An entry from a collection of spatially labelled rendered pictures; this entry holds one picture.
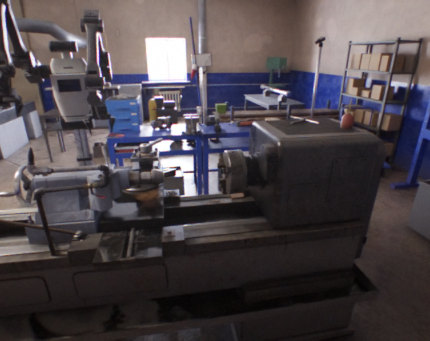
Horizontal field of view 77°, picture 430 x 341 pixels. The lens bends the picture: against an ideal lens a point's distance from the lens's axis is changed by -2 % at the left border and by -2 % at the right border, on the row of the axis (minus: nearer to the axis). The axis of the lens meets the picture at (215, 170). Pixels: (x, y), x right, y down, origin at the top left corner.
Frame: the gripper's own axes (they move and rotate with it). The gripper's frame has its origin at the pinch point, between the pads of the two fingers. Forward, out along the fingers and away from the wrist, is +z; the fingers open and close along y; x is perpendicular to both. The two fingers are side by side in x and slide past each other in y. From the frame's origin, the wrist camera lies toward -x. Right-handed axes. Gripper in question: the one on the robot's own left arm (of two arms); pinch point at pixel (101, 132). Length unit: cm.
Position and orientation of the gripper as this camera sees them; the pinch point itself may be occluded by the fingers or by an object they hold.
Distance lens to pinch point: 148.6
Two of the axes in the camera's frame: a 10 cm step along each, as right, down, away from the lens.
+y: 8.4, -2.1, 5.1
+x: -5.5, -3.2, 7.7
